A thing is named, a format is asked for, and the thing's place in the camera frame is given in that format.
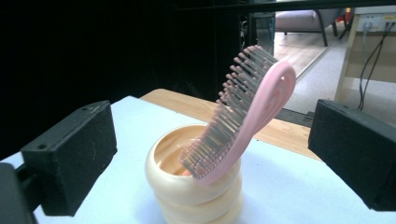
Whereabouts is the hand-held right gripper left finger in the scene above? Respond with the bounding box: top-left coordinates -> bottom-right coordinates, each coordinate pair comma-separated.
20,100 -> 119,217

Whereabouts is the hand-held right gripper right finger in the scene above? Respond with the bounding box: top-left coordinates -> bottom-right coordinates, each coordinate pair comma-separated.
307,98 -> 396,213

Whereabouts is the pink hairbrush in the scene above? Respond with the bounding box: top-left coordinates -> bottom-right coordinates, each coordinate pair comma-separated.
178,44 -> 297,188

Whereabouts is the cream ribbed cup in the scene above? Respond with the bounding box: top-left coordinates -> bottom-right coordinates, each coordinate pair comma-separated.
144,123 -> 244,224

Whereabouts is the white table mat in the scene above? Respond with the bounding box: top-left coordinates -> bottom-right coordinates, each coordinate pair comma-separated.
0,95 -> 396,224

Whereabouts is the light wooden cabinet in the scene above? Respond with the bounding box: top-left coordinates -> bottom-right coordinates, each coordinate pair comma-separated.
334,6 -> 396,125

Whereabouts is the metal floor track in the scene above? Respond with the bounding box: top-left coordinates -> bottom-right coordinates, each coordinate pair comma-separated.
295,46 -> 331,82

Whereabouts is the dark curtain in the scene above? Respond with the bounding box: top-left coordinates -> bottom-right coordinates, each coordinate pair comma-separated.
0,0 -> 276,160

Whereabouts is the wooden table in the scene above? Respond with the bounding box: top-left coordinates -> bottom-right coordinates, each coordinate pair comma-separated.
139,88 -> 321,162

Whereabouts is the grey chair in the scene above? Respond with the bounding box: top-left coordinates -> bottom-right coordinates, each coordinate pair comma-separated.
275,8 -> 347,48

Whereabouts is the black hanging cable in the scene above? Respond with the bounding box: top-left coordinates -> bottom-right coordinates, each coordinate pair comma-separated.
358,22 -> 389,111
359,22 -> 394,111

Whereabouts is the white wall socket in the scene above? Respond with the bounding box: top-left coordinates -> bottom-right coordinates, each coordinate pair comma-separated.
356,13 -> 396,34

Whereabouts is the black metal frame bar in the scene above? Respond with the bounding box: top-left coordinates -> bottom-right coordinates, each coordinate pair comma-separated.
174,0 -> 396,13

